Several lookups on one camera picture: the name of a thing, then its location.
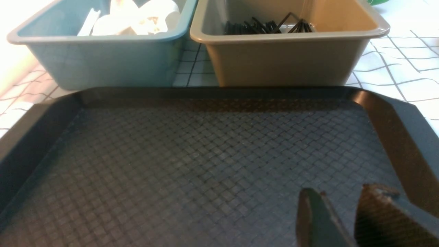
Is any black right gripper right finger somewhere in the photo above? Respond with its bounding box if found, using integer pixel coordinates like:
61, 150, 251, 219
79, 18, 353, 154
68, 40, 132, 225
354, 184, 439, 247

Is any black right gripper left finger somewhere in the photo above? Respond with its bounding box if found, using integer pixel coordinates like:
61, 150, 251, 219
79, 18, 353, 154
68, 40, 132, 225
296, 188, 358, 247

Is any black serving tray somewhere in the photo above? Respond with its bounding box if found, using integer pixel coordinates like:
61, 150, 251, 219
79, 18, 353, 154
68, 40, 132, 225
1, 86, 438, 247

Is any brown plastic bin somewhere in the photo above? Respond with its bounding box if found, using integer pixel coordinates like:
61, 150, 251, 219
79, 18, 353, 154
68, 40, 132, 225
190, 0, 390, 86

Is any bundle of black chopsticks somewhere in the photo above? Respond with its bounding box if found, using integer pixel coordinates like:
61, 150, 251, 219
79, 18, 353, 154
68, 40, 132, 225
223, 12, 315, 35

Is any green cloth backdrop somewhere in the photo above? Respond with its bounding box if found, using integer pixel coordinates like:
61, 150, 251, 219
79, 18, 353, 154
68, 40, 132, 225
367, 0, 389, 6

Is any white spoon top pile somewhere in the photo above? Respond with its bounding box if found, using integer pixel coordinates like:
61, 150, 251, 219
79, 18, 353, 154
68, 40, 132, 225
132, 0, 181, 35

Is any white spoon pile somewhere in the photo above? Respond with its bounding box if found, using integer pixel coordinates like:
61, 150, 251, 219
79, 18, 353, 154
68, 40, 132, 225
132, 0, 181, 35
77, 9, 101, 36

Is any teal plastic bin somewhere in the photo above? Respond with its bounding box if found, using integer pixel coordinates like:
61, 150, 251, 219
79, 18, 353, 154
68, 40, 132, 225
7, 0, 197, 90

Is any white spoon left pile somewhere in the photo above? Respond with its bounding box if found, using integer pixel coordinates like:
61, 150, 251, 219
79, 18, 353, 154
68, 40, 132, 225
77, 9, 101, 36

